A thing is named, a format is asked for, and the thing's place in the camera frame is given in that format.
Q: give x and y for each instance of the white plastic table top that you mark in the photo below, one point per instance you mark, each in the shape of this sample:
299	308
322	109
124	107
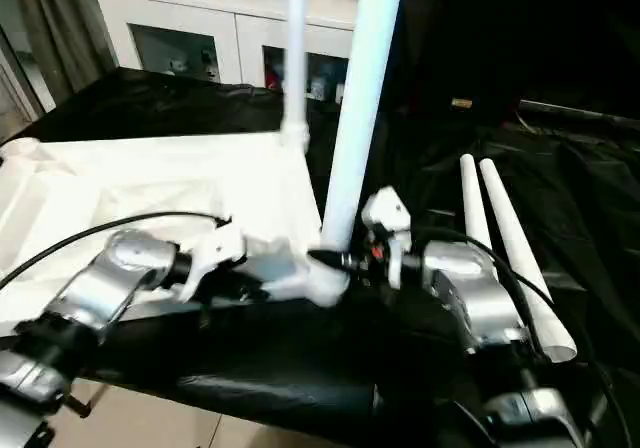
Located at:
150	178

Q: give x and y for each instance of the white plastic table leg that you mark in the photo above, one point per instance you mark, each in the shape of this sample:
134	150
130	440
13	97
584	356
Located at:
475	203
296	58
360	118
515	238

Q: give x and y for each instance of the black mat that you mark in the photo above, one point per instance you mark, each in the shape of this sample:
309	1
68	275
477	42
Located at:
300	358

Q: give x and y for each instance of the white cup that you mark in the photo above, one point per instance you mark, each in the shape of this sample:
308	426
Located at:
317	89

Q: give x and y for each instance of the red carton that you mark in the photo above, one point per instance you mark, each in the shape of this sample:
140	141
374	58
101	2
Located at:
272	75

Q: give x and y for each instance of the dark metal bar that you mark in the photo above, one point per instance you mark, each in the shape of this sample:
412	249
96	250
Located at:
580	110

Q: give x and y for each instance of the white sideboard cabinet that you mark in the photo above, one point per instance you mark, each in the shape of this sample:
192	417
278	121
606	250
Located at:
200	8

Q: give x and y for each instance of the grey curtain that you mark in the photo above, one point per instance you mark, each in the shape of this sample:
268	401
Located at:
60	33

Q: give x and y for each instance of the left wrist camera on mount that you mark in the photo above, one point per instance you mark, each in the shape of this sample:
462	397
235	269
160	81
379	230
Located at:
215	248

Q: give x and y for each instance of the black table frame leg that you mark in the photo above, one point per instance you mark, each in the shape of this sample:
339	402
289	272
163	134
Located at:
85	400

